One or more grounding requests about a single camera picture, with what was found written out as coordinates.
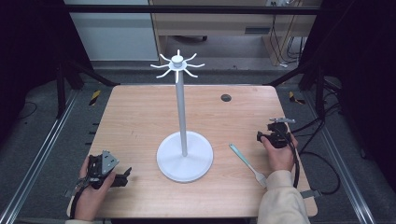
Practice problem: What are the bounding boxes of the black floor cables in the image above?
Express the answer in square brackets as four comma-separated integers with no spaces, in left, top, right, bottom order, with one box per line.
[291,79,344,196]

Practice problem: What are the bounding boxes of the black curtain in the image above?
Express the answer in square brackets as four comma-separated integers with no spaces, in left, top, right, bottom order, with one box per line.
[0,0,93,138]
[298,0,396,188]

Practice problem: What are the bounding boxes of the black horizontal frame bar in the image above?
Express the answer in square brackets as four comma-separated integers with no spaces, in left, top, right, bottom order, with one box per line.
[66,5,323,16]

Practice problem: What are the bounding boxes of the hanging cables under desk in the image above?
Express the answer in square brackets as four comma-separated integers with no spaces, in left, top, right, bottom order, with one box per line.
[268,13,308,68]

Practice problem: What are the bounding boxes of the wooden desk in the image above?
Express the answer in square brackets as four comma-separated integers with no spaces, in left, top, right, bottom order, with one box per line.
[148,0,323,67]

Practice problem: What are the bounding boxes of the yellow tool right floor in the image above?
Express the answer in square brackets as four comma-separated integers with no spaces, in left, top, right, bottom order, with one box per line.
[288,91,306,105]

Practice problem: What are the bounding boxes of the yellow tool left floor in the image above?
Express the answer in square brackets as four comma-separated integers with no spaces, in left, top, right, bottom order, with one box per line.
[88,90,103,106]

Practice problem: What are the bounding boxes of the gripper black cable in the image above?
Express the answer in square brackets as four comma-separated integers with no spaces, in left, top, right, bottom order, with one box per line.
[279,128,302,189]
[69,175,92,219]

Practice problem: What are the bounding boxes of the thin black floor cable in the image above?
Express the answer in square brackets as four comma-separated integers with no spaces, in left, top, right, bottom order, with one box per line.
[16,100,39,121]

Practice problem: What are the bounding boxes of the person's right hand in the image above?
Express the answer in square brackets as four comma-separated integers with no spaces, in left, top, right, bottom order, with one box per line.
[260,134,299,174]

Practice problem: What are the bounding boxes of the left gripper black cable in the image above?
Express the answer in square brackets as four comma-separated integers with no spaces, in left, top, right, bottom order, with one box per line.
[69,175,92,219]

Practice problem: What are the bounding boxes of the yellow tool floor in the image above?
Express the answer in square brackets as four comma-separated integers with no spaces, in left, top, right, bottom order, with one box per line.
[288,91,306,105]
[88,90,103,106]

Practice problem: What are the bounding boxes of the light green handled fork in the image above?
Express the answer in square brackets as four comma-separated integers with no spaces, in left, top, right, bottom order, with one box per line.
[229,143,268,189]

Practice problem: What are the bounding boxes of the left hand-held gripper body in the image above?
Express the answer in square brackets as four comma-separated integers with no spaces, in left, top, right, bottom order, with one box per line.
[87,149,125,190]

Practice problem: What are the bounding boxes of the person's left hand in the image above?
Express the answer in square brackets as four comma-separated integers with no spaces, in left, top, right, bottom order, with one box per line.
[74,154,118,222]

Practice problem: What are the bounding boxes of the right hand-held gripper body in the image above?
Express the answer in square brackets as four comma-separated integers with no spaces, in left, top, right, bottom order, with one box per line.
[263,117,297,149]

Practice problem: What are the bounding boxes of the aluminium floor rail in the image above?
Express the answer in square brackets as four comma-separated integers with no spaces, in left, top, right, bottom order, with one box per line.
[0,89,79,224]
[302,90,378,224]

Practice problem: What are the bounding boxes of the black metal stand legs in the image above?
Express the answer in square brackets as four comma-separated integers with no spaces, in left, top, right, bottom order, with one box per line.
[266,61,329,118]
[55,59,121,119]

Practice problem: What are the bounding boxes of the white cabinet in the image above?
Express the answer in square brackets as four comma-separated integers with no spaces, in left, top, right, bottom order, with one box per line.
[63,0,161,63]

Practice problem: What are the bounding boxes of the white hook rack stand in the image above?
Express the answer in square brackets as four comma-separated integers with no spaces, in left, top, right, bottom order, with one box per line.
[149,49,215,184]

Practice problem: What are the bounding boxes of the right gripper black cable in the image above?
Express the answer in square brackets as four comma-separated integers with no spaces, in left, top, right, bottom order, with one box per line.
[279,128,302,189]

